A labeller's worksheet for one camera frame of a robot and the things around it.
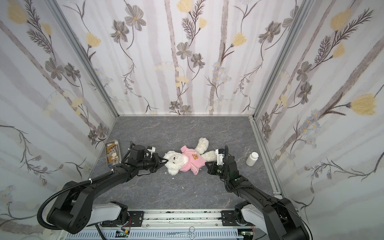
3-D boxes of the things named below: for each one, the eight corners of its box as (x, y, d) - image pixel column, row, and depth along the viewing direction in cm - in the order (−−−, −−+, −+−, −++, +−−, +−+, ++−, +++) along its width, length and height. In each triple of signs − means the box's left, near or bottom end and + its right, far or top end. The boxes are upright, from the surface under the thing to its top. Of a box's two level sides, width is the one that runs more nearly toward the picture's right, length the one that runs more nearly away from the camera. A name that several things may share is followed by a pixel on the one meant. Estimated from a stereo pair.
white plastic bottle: (246, 166, 95) (251, 159, 87) (245, 159, 98) (249, 151, 90) (254, 166, 95) (260, 159, 87) (252, 159, 98) (257, 151, 91)
